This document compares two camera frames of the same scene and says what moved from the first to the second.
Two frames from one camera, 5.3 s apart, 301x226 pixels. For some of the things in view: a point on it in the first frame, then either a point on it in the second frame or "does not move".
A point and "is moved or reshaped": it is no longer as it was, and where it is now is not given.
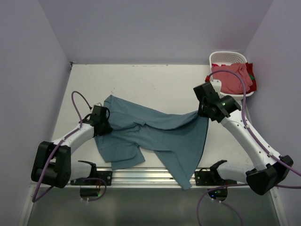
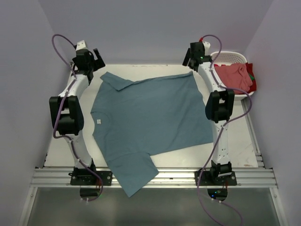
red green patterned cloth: [253, 87] does not move
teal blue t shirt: [178, 139] is moved or reshaped
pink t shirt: [231, 82] does not move
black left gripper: [107, 129] to [98, 63]
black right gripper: [200, 112] to [187, 59]
